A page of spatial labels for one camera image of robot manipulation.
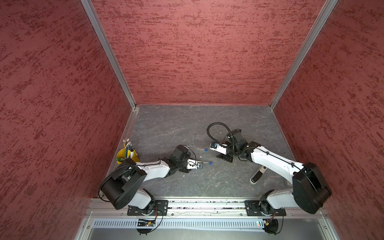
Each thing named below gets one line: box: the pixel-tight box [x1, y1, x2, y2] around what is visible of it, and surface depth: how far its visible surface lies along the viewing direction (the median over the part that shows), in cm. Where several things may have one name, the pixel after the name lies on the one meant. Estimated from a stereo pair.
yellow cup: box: [116, 148, 140, 165], surface depth 85 cm
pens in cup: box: [122, 138, 134, 159], surface depth 83 cm
